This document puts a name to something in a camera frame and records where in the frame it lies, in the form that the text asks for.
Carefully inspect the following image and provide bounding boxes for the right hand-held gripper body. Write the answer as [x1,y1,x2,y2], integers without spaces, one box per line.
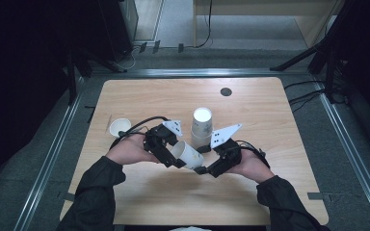
[209,123,243,178]

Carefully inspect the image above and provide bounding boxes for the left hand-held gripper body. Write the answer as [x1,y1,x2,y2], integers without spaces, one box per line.
[143,119,183,167]

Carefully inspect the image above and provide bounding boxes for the white paper cup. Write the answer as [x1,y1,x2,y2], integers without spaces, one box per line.
[169,140,205,170]
[109,117,133,139]

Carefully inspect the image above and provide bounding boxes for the stack of white paper cups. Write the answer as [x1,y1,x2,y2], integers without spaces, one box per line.
[191,107,214,149]

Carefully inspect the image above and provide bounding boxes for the person's right hand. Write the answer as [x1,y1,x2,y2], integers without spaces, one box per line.
[227,148,276,185]

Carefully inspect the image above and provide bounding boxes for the person's left hand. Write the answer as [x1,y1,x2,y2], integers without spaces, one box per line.
[105,133,162,167]

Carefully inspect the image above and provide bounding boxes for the white cloth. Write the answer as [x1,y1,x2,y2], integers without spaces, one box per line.
[167,226,210,231]

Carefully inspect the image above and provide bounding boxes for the grey tape strip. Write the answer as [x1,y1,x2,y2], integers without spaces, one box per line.
[57,191,78,203]
[306,192,326,201]

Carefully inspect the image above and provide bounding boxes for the black metal stand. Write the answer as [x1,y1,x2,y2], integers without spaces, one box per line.
[65,47,128,106]

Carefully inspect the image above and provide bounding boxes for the black computer tower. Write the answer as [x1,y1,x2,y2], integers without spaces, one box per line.
[97,0,139,63]

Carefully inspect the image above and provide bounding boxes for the black tripod stand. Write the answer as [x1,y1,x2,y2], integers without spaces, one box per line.
[269,0,355,104]

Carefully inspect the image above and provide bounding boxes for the light wooden desk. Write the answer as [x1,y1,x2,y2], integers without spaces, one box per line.
[192,0,346,48]

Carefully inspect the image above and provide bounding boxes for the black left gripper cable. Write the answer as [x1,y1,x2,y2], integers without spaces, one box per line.
[109,115,172,150]

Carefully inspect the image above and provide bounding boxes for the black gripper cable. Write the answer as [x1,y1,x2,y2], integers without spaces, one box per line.
[109,115,172,150]
[235,140,271,169]

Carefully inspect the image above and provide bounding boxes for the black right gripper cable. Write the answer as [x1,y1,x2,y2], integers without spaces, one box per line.
[235,140,271,169]

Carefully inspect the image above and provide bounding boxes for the long metal floor rail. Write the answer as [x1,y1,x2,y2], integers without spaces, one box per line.
[312,78,370,231]
[90,67,309,79]
[13,76,86,231]

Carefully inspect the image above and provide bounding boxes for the thin white cable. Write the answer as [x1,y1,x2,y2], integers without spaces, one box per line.
[117,44,143,70]

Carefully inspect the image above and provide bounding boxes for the black floor cables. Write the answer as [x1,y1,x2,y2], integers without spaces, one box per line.
[283,80,327,114]

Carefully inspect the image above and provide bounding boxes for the hanging black cable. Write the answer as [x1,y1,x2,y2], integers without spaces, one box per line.
[195,0,214,49]

